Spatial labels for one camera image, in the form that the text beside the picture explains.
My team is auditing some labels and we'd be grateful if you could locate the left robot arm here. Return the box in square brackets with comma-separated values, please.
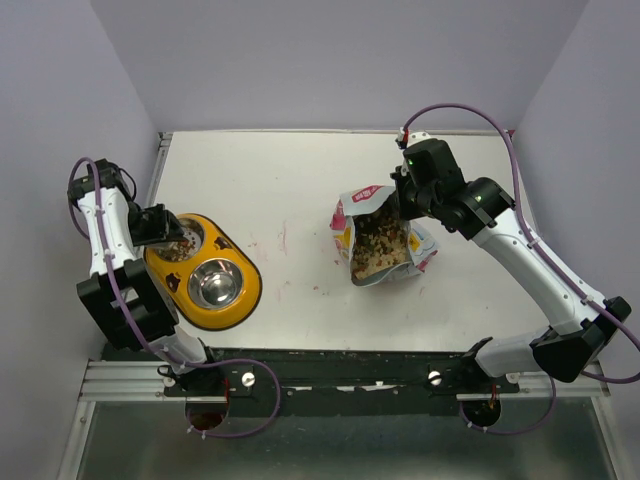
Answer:
[67, 157, 222, 395]

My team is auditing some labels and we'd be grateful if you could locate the yellow double pet bowl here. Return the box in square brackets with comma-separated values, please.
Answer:
[144, 213, 263, 331]

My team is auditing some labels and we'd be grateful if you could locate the aluminium frame rail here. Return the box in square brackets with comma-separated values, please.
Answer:
[79, 361, 225, 405]

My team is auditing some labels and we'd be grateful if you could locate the pet food bag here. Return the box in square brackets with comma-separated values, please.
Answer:
[330, 185, 439, 287]

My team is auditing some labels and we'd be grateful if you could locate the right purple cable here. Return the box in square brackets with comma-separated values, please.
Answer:
[401, 103, 640, 435]

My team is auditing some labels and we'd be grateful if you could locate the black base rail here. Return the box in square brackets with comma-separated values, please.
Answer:
[165, 349, 519, 418]

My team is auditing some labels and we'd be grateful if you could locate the metal food scoop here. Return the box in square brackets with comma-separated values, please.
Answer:
[154, 240, 193, 263]

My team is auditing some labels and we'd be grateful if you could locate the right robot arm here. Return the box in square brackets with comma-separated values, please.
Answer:
[391, 133, 631, 392]

